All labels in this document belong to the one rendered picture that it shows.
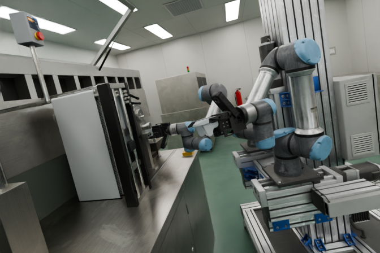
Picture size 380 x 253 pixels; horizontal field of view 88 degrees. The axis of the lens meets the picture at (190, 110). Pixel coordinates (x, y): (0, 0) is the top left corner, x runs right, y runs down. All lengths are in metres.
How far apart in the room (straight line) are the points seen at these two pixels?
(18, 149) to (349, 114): 1.66
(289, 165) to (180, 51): 5.10
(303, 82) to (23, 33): 1.06
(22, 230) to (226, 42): 5.45
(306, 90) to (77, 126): 1.05
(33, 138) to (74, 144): 0.18
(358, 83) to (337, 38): 4.87
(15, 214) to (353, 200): 1.28
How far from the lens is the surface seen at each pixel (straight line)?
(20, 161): 1.15
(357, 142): 1.48
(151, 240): 0.77
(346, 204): 1.19
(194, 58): 5.76
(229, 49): 5.70
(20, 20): 0.90
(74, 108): 1.07
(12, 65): 1.22
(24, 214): 0.84
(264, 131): 0.80
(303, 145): 1.02
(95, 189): 1.14
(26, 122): 1.18
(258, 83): 0.99
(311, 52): 0.96
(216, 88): 1.30
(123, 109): 0.95
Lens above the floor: 1.35
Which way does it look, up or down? 6 degrees down
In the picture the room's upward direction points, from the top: 12 degrees counter-clockwise
